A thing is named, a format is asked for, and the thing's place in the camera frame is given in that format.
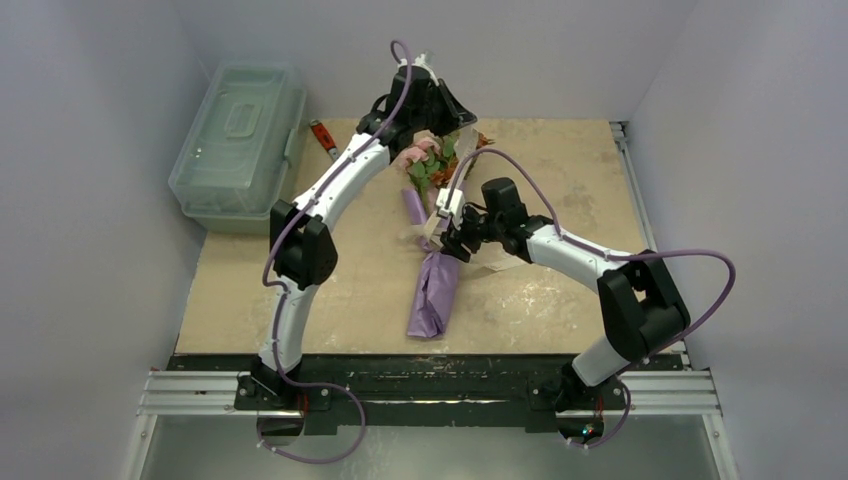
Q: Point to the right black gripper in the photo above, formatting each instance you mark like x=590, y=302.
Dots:
x=460, y=237

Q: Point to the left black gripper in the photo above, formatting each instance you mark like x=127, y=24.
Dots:
x=455, y=115

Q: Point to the white and orange rose stems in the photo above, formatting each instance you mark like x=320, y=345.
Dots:
x=464, y=143

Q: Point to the pink rose stem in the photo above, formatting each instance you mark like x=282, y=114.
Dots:
x=429, y=163

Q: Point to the beige ribbon strip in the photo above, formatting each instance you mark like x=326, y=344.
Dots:
x=443, y=207

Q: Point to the pink purple wrapping paper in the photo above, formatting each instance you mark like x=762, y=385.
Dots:
x=438, y=278

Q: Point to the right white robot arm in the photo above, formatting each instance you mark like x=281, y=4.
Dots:
x=641, y=307

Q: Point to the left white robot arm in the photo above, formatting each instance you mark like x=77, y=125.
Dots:
x=302, y=252

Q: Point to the clear plastic storage box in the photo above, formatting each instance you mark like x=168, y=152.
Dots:
x=243, y=150

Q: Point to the orange handled adjustable wrench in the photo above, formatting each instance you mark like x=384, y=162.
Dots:
x=324, y=138

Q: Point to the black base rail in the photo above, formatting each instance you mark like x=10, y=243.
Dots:
x=534, y=392

